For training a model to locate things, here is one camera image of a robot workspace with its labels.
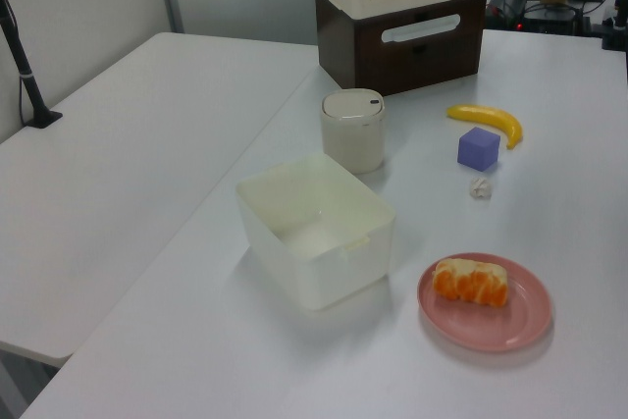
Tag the yellow toy banana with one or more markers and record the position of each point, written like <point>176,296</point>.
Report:
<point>490,117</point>

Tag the black camera device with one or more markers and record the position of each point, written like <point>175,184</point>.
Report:
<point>619,12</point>

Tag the toy bread loaf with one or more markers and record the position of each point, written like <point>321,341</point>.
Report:
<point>471,284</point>

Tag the white rectangular plastic bin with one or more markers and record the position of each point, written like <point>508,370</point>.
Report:
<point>353,267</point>

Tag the dark brown wooden drawer box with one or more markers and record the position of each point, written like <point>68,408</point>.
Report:
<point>417,66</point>

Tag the black clamp pole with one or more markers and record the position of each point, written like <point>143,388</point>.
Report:
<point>46,119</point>

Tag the beige cylindrical trash can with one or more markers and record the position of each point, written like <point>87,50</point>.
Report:
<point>353,144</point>

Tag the purple cube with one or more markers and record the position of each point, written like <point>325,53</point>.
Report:
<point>478,151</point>

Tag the small crumpled white object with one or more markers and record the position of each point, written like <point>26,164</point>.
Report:
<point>480,188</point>

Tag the pink plate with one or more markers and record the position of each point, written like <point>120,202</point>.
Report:
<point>515,321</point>

